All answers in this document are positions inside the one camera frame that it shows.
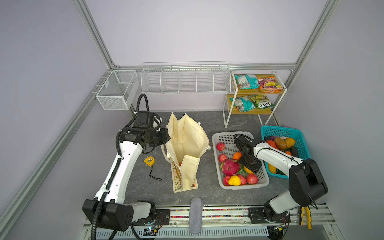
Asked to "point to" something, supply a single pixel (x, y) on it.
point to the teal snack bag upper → (247, 81)
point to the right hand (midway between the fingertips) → (247, 166)
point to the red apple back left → (220, 146)
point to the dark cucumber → (294, 152)
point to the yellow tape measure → (150, 160)
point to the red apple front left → (225, 180)
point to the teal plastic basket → (269, 132)
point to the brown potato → (281, 143)
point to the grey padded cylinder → (195, 215)
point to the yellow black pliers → (309, 216)
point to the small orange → (237, 156)
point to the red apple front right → (252, 179)
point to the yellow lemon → (234, 180)
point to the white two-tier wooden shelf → (255, 94)
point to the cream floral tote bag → (188, 142)
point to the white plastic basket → (224, 143)
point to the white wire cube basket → (117, 90)
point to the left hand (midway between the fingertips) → (170, 139)
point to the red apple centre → (243, 180)
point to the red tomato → (272, 143)
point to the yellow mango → (290, 142)
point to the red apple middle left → (222, 158)
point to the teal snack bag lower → (243, 104)
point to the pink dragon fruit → (230, 167)
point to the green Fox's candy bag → (261, 101)
